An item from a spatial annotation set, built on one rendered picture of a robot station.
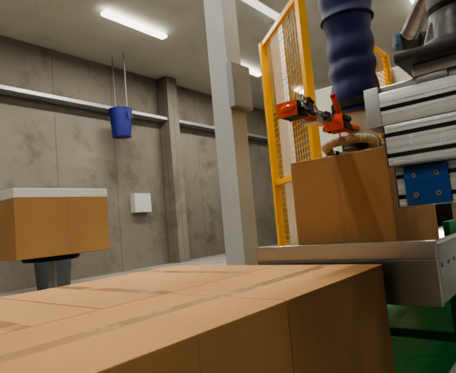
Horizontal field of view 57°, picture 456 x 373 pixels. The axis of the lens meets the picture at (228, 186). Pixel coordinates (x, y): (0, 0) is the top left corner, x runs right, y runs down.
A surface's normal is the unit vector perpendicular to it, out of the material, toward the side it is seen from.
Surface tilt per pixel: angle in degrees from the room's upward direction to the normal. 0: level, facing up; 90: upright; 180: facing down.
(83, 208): 90
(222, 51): 90
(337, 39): 76
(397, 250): 90
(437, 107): 90
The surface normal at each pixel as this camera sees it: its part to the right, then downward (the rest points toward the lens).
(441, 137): -0.62, -0.01
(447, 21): -0.74, -0.29
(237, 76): 0.77, -0.12
